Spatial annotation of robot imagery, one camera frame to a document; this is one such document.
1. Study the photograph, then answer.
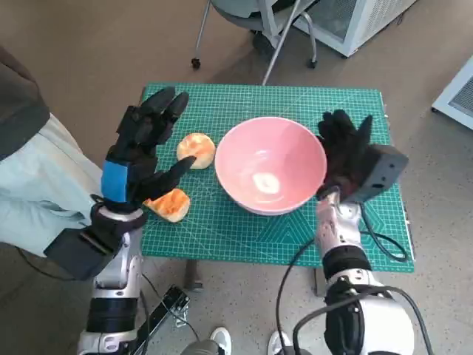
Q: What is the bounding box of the long black robot cable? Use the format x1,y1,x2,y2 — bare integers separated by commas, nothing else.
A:
275,236,326,355

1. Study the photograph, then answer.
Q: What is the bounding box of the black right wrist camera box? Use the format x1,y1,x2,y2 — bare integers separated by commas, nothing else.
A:
347,144,409,203

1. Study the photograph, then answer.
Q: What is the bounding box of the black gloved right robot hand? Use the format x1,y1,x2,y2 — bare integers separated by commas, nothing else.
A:
316,109,374,203

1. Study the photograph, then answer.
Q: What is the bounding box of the grey robot waist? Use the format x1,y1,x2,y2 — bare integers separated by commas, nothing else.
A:
184,339,222,355

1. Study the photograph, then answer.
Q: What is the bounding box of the white cabinet with mesh panel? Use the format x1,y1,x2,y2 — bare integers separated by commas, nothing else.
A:
295,0,418,58

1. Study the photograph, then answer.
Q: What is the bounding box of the table leg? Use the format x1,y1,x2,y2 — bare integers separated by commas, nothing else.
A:
313,268,327,297
184,260,203,292

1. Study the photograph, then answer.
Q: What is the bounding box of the person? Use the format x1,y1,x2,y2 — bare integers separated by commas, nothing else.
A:
0,46,108,258

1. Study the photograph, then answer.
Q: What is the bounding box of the round toy bread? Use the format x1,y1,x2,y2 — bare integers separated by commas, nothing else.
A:
176,132,216,170

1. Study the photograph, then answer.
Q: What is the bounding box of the striped oblong toy bread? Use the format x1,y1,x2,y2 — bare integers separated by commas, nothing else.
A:
143,188,191,223

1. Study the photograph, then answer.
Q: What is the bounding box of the pink bowl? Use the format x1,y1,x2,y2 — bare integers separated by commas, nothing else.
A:
214,116,328,217

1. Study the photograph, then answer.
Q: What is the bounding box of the grey office chair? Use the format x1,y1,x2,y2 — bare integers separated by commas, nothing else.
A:
191,0,319,86

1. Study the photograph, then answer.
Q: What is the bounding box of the black right camera cable loop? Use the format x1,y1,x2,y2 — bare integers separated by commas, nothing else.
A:
360,205,407,263

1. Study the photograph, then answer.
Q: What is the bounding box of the green cutting mat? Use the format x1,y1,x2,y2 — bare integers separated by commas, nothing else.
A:
138,83,415,273

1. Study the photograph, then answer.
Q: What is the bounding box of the white cabinet with vent grille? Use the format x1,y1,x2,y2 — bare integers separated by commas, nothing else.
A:
431,55,473,131

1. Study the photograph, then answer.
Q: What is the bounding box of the black bar with clamp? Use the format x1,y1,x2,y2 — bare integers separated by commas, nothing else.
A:
127,283,191,355

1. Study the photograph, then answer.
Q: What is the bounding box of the white shoe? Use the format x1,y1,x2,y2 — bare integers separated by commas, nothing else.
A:
268,331,293,355
209,326,233,355

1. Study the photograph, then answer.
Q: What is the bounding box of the black cable round right elbow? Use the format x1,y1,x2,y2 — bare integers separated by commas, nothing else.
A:
293,284,434,355

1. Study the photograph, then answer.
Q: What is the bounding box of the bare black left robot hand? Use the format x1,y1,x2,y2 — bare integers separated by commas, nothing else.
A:
99,87,198,207

